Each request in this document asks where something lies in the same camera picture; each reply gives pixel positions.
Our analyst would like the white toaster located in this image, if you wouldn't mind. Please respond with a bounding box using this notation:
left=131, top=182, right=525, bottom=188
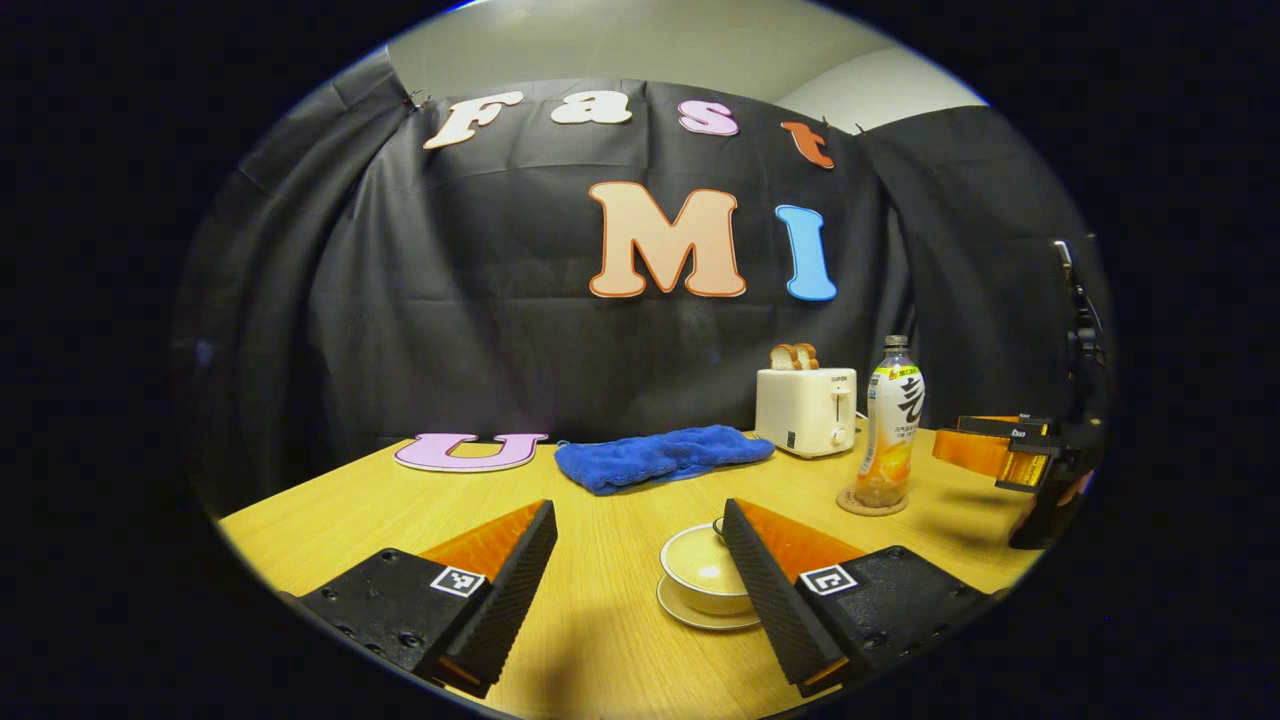
left=755, top=366, right=859, bottom=459

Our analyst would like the purple paper cutout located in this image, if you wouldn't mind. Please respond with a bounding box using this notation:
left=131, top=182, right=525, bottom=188
left=394, top=432, right=549, bottom=473

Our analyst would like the black backdrop cloth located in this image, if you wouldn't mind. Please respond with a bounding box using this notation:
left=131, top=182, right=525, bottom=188
left=172, top=45, right=1116, bottom=521

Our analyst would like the round cork coaster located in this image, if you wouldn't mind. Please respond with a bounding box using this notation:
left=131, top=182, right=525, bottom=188
left=836, top=485, right=909, bottom=517

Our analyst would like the white teacup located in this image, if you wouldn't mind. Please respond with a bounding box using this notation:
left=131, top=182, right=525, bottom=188
left=659, top=522, right=759, bottom=617

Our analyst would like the white saucer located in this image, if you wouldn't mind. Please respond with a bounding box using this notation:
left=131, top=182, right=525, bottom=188
left=656, top=572, right=763, bottom=632

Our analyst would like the blue towel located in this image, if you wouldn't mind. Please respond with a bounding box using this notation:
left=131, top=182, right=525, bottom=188
left=554, top=425, right=776, bottom=496

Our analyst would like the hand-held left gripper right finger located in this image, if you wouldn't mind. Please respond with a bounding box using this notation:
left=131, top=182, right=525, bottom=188
left=722, top=498, right=996, bottom=699

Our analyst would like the clear water bottle orange drink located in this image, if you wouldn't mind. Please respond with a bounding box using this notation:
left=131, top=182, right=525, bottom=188
left=853, top=335, right=926, bottom=509

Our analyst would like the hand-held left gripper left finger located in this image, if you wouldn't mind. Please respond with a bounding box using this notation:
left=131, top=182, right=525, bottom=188
left=298, top=499, right=559, bottom=699

